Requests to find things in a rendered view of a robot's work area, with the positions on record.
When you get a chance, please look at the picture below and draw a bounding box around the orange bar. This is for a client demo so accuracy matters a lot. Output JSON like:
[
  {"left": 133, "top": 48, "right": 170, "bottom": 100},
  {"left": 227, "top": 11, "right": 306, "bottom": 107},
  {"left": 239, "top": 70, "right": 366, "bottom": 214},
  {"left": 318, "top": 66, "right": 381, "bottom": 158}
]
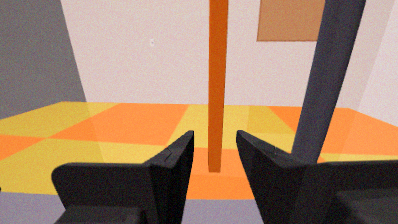
[{"left": 208, "top": 0, "right": 228, "bottom": 173}]

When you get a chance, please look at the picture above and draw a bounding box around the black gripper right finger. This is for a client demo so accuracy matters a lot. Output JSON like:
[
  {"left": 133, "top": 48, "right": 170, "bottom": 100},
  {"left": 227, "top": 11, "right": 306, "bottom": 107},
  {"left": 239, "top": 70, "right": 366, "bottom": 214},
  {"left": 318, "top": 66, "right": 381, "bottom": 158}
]
[{"left": 236, "top": 130, "right": 398, "bottom": 224}]

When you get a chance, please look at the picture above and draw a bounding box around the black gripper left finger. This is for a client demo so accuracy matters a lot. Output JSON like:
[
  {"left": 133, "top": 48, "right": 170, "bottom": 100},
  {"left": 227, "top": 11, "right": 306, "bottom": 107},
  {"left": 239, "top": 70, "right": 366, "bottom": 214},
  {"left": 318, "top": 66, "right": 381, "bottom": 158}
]
[{"left": 51, "top": 130, "right": 194, "bottom": 224}]

